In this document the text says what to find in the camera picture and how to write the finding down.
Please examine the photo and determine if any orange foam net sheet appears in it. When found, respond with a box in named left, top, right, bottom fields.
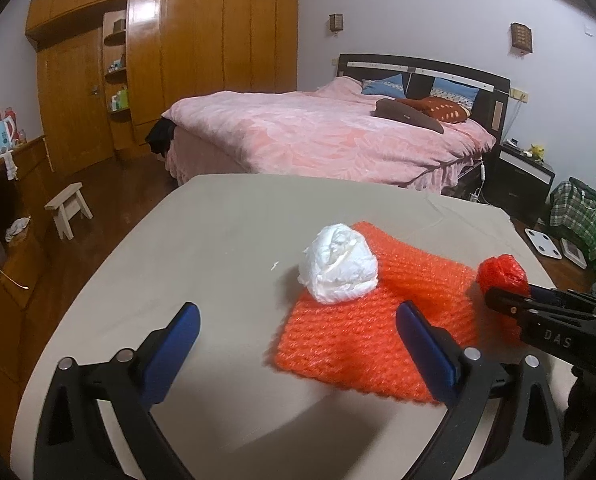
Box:
left=272, top=278, right=479, bottom=404
left=350, top=220, right=479, bottom=311

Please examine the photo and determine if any red plastic bag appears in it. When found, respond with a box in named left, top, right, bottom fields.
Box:
left=476, top=255, right=530, bottom=347

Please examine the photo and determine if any white paper ball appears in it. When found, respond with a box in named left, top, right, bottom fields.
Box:
left=298, top=223, right=378, bottom=304

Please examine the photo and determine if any white bathroom scale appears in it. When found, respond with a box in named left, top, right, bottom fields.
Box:
left=525, top=228, right=563, bottom=260

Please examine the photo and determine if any plaid cloth covered chair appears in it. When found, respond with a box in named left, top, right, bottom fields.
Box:
left=548, top=177, right=596, bottom=260

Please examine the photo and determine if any black white nightstand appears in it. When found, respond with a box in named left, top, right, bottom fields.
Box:
left=484, top=144, right=555, bottom=228

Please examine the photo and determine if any yellow plush toy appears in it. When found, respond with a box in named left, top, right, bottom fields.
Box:
left=529, top=144, right=545, bottom=162

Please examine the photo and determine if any small white wooden stool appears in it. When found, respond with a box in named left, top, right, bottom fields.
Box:
left=44, top=182, right=93, bottom=240

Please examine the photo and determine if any wooden side desk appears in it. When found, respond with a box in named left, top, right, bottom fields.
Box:
left=0, top=134, right=50, bottom=436

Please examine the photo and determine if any black bed headboard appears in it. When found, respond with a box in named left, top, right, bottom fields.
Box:
left=337, top=53, right=511, bottom=142

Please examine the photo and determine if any brown dotted cushion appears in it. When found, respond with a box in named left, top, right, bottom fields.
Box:
left=398, top=96, right=469, bottom=124

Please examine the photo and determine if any pink quilted bed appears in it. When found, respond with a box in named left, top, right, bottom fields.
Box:
left=145, top=76, right=496, bottom=193

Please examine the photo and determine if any dark brown flat cushion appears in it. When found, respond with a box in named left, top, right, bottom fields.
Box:
left=372, top=99, right=444, bottom=134

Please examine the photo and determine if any right blue pillow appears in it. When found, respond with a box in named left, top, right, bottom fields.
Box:
left=429, top=77, right=479, bottom=113

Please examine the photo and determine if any blue pillow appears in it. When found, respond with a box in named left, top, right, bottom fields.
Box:
left=429, top=77, right=479, bottom=113
left=362, top=74, right=406, bottom=99

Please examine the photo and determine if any light blue electric kettle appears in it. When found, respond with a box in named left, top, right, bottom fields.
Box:
left=0, top=116, right=16, bottom=153

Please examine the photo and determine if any left blue pillow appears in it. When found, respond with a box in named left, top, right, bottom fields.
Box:
left=362, top=74, right=406, bottom=99

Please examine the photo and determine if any wall power socket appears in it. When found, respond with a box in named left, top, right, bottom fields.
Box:
left=508, top=88, right=528, bottom=103

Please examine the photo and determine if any right wooden wall lamp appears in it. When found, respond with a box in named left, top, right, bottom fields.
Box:
left=510, top=22, right=533, bottom=54

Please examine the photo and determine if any wooden wall lamp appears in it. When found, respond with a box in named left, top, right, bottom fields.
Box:
left=328, top=13, right=345, bottom=35
left=510, top=22, right=533, bottom=54

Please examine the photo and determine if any wooden wardrobe wall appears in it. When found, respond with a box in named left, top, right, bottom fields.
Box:
left=25, top=0, right=298, bottom=176

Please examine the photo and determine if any left wooden wall lamp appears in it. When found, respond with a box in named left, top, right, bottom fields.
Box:
left=328, top=13, right=345, bottom=35

